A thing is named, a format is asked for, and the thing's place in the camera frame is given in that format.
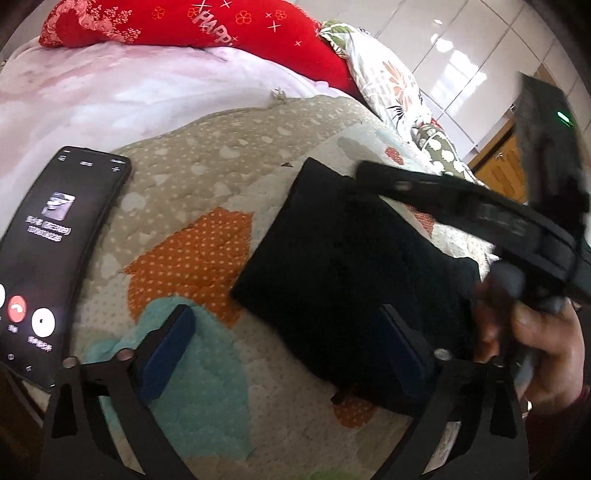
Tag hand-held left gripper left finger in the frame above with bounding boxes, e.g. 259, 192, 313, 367
41, 305, 197, 480

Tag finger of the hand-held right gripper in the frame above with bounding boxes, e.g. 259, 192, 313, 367
355, 160, 481, 234

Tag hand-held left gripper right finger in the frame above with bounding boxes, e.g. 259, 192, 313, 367
376, 304, 532, 480

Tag black pants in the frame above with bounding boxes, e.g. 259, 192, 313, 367
229, 157, 484, 416

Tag person's right forearm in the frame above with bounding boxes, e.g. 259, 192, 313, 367
526, 383, 591, 480

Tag person's right hand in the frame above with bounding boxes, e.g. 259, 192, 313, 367
475, 277, 585, 408

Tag green patterned bolster pillow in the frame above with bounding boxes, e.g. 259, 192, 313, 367
410, 122, 486, 186

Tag wooden door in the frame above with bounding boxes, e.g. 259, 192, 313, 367
466, 65, 570, 205

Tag white floral pillow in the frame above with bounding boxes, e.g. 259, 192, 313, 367
318, 19, 435, 136

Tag white glossy wardrobe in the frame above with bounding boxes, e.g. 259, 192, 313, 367
295, 0, 570, 158

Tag black smartphone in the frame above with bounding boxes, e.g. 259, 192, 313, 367
0, 145, 134, 394

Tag patchwork quilted blanket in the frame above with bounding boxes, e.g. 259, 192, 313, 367
76, 95, 509, 480

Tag red embroidered bolster pillow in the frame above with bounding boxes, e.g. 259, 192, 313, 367
39, 0, 365, 99

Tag pink bed sheet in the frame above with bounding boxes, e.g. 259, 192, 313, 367
0, 34, 352, 241

